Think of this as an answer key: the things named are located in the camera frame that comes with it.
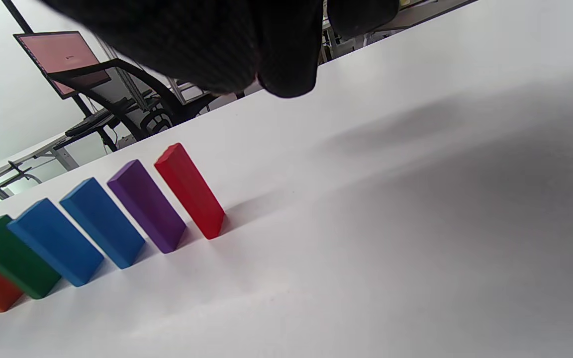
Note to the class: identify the person's right hand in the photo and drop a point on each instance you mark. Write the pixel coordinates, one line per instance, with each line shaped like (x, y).
(217, 40)

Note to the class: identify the red domino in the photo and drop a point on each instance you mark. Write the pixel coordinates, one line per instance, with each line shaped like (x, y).
(192, 194)

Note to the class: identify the purple domino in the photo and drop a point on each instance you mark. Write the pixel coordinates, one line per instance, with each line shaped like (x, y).
(147, 206)

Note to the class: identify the blue domino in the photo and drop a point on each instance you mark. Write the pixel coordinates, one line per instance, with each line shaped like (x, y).
(55, 243)
(102, 223)

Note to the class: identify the green domino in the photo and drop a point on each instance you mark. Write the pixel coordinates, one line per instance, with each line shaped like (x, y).
(13, 258)

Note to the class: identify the black office chair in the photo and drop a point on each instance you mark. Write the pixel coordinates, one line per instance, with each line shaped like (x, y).
(132, 87)

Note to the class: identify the black keyboard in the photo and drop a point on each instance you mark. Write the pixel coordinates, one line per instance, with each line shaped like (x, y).
(87, 125)

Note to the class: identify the black monitor with pink screen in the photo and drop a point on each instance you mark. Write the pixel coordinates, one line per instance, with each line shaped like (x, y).
(60, 52)

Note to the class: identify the white desk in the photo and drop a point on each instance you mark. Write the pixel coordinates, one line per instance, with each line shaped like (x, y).
(28, 156)

